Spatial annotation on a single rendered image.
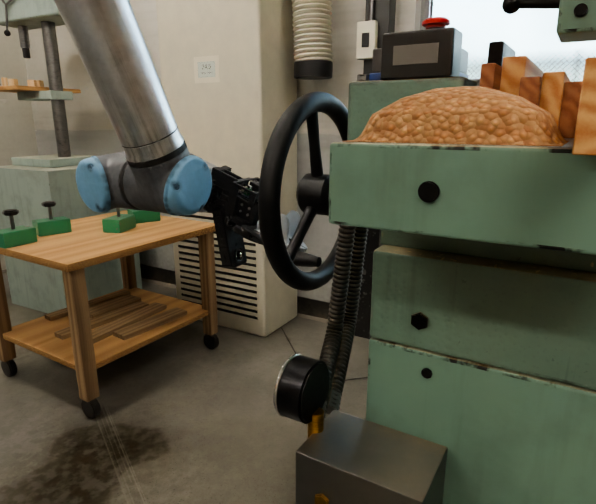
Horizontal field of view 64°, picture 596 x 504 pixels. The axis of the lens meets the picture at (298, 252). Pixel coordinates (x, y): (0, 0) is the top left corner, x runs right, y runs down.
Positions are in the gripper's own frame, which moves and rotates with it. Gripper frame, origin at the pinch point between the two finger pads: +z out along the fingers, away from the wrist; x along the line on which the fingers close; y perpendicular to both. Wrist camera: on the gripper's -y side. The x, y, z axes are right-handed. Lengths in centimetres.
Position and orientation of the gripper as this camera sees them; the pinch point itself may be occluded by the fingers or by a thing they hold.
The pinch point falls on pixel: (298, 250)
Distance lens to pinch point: 80.4
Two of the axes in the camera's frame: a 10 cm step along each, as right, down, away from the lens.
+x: 5.1, -2.4, 8.2
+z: 8.1, 4.5, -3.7
